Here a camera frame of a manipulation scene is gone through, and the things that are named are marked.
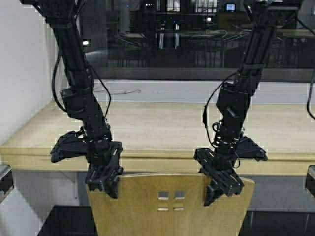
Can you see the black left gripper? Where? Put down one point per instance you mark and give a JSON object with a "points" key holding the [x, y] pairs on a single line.
{"points": [[104, 172]]}

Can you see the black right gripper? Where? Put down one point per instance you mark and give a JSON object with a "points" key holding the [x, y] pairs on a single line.
{"points": [[224, 180]]}

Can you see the yellow chair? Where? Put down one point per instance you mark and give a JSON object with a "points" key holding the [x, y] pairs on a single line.
{"points": [[160, 204]]}

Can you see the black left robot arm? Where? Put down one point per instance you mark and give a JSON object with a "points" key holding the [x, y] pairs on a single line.
{"points": [[94, 139]]}

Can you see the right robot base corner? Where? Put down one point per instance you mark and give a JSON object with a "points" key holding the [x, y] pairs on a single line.
{"points": [[310, 180]]}

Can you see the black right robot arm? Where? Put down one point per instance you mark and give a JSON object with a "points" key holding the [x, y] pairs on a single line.
{"points": [[229, 143]]}

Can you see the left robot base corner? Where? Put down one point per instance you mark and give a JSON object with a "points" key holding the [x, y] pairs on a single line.
{"points": [[6, 181]]}

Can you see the long wooden window counter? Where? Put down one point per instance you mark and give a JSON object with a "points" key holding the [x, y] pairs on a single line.
{"points": [[162, 137]]}

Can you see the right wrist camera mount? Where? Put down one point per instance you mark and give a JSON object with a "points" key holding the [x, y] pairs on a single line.
{"points": [[249, 149]]}

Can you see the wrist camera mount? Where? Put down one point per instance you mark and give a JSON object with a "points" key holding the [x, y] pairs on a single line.
{"points": [[69, 145], [249, 149]]}

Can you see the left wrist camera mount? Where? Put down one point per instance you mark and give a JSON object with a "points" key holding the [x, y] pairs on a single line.
{"points": [[69, 145]]}

